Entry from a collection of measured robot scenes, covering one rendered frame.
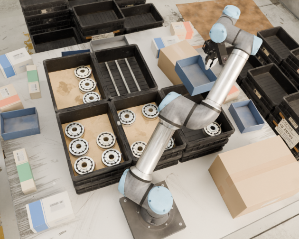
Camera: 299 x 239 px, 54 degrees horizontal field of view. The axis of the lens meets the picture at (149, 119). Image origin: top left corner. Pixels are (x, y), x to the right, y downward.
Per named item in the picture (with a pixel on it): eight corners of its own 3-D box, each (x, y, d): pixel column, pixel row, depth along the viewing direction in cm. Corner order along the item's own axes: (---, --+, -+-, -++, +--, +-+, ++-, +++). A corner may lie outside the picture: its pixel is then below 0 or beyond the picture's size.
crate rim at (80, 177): (132, 164, 146) (133, 161, 144) (72, 182, 137) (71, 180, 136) (109, 102, 165) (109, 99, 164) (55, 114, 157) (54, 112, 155)
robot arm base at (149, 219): (174, 217, 149) (178, 213, 141) (148, 231, 145) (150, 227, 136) (161, 191, 155) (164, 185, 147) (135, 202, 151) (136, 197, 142)
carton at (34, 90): (28, 71, 198) (26, 65, 193) (37, 70, 200) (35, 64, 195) (31, 99, 186) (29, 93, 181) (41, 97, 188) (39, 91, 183)
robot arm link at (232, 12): (221, 9, 128) (228, 1, 133) (212, 29, 137) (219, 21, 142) (238, 17, 127) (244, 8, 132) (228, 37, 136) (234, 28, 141)
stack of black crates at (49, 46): (76, 45, 295) (73, 26, 276) (85, 66, 281) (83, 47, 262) (35, 53, 283) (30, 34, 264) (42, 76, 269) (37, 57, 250)
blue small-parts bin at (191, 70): (215, 88, 157) (219, 79, 151) (191, 96, 153) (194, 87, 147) (197, 62, 167) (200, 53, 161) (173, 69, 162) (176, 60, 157)
